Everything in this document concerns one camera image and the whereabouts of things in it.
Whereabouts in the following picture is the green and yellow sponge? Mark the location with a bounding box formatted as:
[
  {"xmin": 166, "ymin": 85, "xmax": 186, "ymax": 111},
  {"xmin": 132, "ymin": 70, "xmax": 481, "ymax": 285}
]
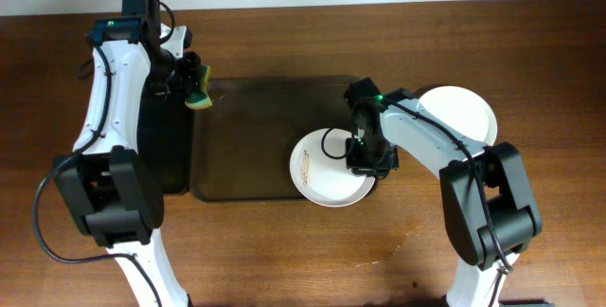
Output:
[{"xmin": 185, "ymin": 64, "xmax": 212, "ymax": 110}]

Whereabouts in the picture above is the white plate bottom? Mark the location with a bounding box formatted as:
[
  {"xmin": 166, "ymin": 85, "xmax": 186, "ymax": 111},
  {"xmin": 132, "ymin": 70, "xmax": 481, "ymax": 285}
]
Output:
[{"xmin": 289, "ymin": 128, "xmax": 375, "ymax": 208}]

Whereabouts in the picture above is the pale grey plate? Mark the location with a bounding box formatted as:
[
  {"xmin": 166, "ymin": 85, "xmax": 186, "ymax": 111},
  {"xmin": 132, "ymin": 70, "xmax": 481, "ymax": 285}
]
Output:
[{"xmin": 419, "ymin": 86, "xmax": 498, "ymax": 145}]

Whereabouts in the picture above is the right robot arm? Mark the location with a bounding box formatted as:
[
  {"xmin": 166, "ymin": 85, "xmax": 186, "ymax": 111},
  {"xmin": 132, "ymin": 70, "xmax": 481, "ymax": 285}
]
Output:
[{"xmin": 344, "ymin": 78, "xmax": 543, "ymax": 306}]

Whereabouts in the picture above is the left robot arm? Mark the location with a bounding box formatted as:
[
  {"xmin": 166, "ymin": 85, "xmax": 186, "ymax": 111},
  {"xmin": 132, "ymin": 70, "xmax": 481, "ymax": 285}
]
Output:
[{"xmin": 47, "ymin": 0, "xmax": 212, "ymax": 306}]

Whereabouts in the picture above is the black plastic tray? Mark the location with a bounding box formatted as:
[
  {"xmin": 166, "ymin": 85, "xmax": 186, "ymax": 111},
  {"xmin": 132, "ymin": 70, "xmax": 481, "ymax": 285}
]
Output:
[{"xmin": 137, "ymin": 83, "xmax": 193, "ymax": 195}]

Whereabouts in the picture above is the brown serving tray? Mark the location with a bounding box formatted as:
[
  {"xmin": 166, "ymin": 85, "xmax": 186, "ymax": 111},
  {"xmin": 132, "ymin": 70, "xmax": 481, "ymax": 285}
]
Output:
[{"xmin": 189, "ymin": 75, "xmax": 355, "ymax": 203}]

